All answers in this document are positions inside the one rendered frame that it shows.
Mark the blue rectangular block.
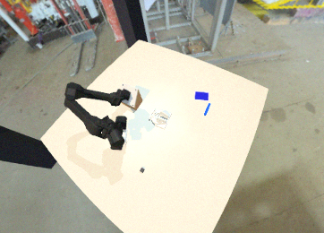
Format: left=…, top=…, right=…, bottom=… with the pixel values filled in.
left=194, top=91, right=209, bottom=100

